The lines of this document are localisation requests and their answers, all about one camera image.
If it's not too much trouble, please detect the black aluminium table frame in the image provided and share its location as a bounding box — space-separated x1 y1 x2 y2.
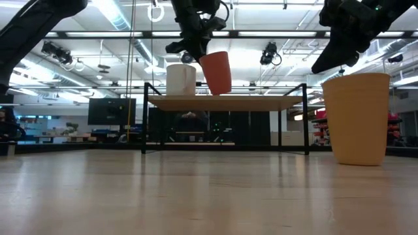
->
14 142 418 157

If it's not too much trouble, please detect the wooden shelf with black legs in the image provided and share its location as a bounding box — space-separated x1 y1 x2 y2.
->
141 82 310 156

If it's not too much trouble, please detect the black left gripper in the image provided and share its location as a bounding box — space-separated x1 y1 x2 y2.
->
165 0 227 63

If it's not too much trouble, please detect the orange cup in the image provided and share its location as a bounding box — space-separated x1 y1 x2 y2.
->
199 51 233 96

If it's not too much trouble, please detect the person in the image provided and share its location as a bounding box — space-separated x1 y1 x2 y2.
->
174 110 210 143

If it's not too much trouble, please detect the white hanging ring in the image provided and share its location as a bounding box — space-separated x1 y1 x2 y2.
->
146 2 166 23

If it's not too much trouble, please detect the black wall monitor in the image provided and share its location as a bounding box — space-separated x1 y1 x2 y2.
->
88 97 137 126

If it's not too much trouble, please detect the black ceiling camera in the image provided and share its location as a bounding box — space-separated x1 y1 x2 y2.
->
260 41 282 66
41 41 73 65

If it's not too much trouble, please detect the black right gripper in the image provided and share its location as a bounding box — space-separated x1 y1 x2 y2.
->
312 0 393 74

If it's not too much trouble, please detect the yellow cup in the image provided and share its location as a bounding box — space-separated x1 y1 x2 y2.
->
321 72 391 166

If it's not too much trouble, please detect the white mug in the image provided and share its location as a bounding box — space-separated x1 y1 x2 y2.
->
165 63 197 96

